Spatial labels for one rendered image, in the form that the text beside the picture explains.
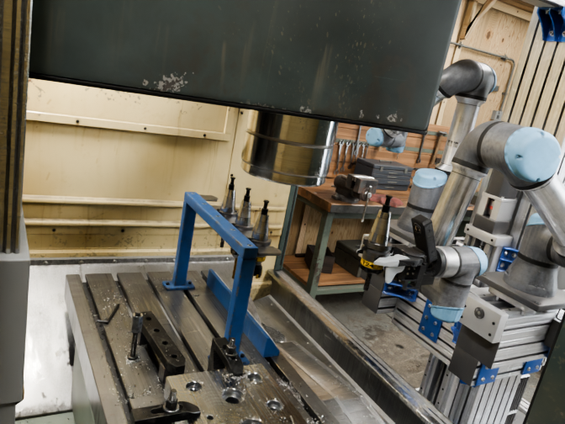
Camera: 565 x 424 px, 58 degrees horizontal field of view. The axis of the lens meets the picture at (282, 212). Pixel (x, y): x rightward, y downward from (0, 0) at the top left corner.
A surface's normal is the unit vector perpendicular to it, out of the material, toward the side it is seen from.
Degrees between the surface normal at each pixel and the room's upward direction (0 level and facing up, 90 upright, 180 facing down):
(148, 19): 90
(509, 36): 90
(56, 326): 24
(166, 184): 90
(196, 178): 90
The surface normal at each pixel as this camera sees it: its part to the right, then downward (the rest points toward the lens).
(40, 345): 0.35, -0.73
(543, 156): 0.25, 0.23
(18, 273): 0.47, 0.33
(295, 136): 0.04, 0.28
